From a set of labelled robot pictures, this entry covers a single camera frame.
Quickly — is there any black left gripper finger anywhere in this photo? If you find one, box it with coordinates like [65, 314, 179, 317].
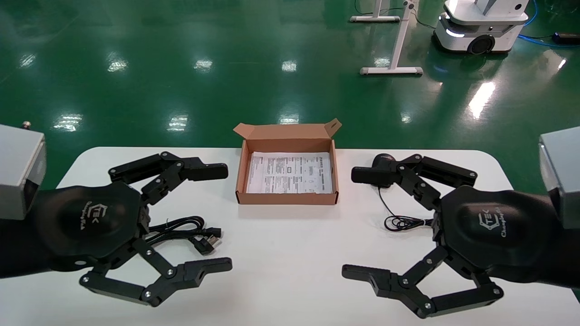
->
[108, 151, 229, 205]
[80, 238, 233, 308]

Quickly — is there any black wired computer mouse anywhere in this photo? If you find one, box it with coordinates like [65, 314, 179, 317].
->
[372, 153, 436, 233]

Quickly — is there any printed white instruction sheet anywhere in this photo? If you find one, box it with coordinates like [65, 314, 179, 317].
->
[246, 152, 334, 195]

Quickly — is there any blue floor cable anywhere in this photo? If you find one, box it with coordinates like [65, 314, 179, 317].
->
[517, 0, 580, 48]

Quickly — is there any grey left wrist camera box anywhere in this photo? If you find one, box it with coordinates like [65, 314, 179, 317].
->
[0, 121, 47, 221]

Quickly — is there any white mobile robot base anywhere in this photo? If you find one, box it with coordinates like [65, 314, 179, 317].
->
[433, 0, 530, 55]

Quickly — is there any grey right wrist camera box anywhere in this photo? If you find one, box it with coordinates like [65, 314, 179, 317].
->
[538, 126, 580, 230]

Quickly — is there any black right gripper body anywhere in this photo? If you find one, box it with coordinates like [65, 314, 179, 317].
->
[433, 185, 559, 282]

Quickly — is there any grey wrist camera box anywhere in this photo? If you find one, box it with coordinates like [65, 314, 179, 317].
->
[0, 121, 47, 221]
[538, 126, 580, 230]

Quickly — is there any black power cable with plug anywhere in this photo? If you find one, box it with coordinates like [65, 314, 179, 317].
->
[147, 216, 223, 256]

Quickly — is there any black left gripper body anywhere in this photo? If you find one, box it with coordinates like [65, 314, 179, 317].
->
[32, 182, 151, 273]

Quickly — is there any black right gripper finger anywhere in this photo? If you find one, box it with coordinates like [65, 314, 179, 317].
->
[351, 154, 478, 210]
[342, 246, 505, 319]

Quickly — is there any black power adapter brick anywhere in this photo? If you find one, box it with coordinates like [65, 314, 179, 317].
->
[552, 31, 580, 45]

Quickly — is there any white T-shaped table leg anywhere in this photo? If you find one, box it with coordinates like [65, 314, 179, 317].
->
[349, 0, 402, 24]
[360, 0, 424, 76]

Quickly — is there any brown cardboard box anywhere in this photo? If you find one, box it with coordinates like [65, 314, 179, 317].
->
[233, 118, 343, 206]

